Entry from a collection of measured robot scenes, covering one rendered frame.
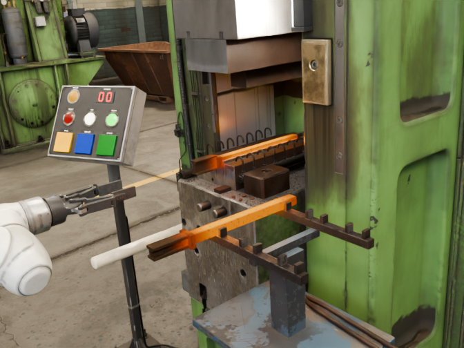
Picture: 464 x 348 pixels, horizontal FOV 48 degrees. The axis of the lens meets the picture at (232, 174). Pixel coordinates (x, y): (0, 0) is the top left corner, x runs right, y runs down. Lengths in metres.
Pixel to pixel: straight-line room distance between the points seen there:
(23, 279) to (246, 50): 0.87
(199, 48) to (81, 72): 5.25
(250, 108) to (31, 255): 1.06
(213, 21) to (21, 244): 0.80
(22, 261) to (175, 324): 1.57
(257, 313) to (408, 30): 0.86
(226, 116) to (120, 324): 1.28
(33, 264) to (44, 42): 5.41
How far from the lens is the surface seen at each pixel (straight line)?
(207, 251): 1.71
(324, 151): 1.48
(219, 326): 1.33
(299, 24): 1.43
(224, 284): 1.69
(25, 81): 6.31
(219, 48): 1.51
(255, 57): 1.56
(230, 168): 1.58
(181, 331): 2.57
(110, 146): 1.88
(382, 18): 1.34
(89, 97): 2.01
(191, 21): 1.61
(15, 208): 1.32
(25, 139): 6.40
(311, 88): 1.44
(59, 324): 2.80
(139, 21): 11.14
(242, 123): 1.90
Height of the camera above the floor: 1.47
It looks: 18 degrees down
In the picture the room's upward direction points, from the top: 4 degrees counter-clockwise
